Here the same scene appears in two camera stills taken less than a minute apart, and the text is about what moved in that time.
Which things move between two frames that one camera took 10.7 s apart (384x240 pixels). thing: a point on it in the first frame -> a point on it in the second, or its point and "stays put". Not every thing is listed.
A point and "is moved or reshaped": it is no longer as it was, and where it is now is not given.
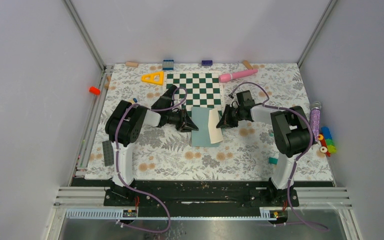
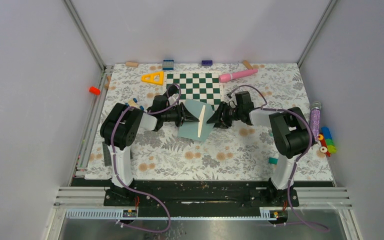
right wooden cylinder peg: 247,64 stays put
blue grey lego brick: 168,64 stays put
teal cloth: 201,138 is moved or reshaped
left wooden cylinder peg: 132,64 stays put
